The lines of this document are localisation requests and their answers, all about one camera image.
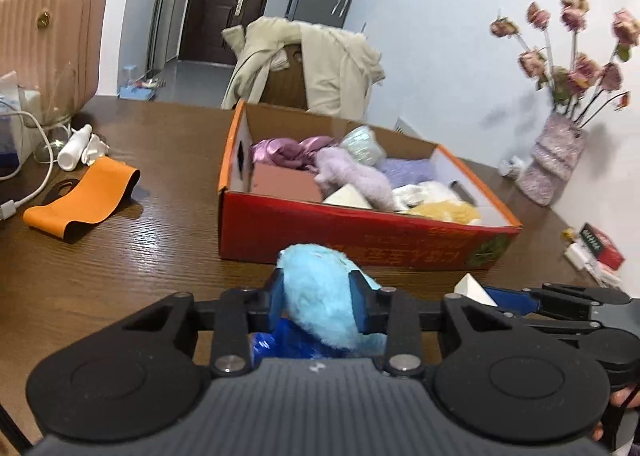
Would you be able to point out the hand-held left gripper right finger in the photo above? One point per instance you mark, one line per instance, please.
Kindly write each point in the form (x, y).
(361, 306)

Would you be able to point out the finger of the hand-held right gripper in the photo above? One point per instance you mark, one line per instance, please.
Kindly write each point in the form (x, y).
(560, 325)
(515, 300)

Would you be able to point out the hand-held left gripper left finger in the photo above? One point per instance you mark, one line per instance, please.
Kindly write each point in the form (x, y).
(230, 316)

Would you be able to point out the white foam wedge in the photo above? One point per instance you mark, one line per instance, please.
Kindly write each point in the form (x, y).
(472, 292)
(347, 198)

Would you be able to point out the light blue plush toy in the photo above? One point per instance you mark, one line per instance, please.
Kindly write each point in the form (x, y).
(320, 291)

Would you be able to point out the orange red cardboard box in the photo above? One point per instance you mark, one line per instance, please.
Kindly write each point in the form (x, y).
(350, 236)

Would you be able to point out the person's right hand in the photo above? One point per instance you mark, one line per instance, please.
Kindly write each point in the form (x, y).
(627, 396)

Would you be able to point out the blue shiny wrapper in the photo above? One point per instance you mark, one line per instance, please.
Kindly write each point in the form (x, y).
(270, 343)

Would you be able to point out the white power adapter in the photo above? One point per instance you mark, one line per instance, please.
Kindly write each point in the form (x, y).
(580, 256)

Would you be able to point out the small yellow figure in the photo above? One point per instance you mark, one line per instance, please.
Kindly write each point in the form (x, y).
(567, 233)

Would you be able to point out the yellow and white plush toy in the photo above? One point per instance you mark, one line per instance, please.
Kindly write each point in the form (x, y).
(445, 210)

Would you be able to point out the lavender plush toy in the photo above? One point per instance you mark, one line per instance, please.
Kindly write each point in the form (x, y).
(355, 181)

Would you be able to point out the lavender knit cloth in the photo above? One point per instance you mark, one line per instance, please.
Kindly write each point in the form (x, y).
(407, 172)

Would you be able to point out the fuzzy pink vase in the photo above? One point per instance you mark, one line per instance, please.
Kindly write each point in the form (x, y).
(550, 161)

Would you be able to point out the brown pink block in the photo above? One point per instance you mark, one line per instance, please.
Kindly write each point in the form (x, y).
(285, 181)

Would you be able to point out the iridescent white pouf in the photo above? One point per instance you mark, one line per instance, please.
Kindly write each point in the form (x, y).
(364, 146)

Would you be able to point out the pink purple satin scrunchie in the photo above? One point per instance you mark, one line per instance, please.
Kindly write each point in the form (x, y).
(317, 148)

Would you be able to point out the pink satin cloth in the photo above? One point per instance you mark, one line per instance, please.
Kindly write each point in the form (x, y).
(272, 150)

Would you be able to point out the crumpled white tissue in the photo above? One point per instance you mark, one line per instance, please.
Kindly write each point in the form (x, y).
(96, 148)

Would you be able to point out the white plastic bottle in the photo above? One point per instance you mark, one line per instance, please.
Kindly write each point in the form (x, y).
(74, 148)

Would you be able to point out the brown chair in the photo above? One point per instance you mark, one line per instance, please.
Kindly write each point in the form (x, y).
(285, 83)

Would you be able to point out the dried pink flowers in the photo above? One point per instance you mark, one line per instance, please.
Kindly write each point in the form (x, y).
(575, 71)

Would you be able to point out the beige coat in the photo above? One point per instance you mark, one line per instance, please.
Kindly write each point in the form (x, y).
(330, 71)

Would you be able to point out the glass jar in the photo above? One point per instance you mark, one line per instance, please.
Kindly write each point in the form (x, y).
(60, 106)

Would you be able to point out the blue and white package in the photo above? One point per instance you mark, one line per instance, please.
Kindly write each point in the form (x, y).
(12, 136)

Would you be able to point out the dark brown door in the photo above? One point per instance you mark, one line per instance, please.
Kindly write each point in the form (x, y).
(225, 6)

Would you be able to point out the pink hard suitcase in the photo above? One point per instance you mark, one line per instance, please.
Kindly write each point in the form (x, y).
(45, 46)

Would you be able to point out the grey metal door frame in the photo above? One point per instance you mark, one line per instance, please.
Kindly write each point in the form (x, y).
(167, 1)

